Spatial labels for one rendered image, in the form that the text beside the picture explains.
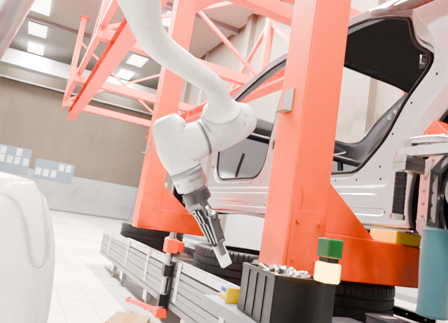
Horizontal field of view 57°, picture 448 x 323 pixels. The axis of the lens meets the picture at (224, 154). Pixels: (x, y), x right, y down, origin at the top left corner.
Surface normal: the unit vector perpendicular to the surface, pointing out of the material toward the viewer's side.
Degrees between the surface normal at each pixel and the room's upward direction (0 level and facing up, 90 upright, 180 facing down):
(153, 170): 90
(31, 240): 74
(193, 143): 95
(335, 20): 90
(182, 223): 90
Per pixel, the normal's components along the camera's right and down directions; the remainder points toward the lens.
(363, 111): -0.89, -0.21
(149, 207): 0.43, -0.07
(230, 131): 0.43, 0.51
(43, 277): 0.98, 0.00
